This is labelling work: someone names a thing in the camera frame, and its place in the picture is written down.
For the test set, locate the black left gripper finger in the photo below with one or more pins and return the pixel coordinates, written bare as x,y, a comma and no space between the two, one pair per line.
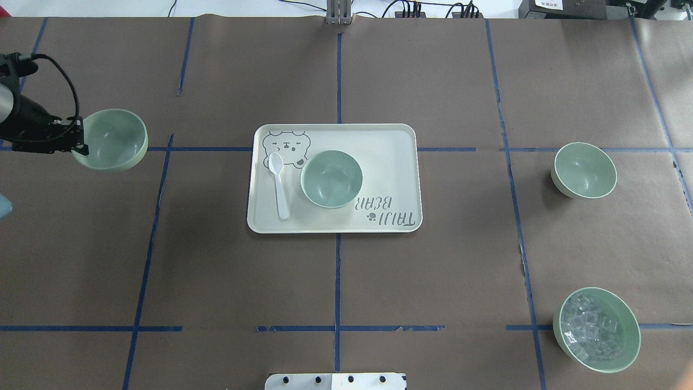
81,149

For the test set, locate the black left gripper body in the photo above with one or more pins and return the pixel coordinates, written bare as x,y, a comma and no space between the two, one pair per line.
28,116

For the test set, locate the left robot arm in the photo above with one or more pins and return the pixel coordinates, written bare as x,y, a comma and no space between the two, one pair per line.
25,123

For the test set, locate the white plastic spoon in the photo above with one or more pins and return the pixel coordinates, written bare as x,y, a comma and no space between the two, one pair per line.
276,167

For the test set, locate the cream bear tray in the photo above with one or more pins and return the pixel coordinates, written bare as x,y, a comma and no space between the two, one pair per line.
390,197

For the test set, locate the green bowl on tray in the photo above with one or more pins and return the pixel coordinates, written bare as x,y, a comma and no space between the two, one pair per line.
331,179

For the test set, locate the green bowl with ice cubes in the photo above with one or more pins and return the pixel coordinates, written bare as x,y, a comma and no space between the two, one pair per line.
598,330

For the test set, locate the aluminium frame post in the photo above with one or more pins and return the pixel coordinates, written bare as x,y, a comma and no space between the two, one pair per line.
339,12

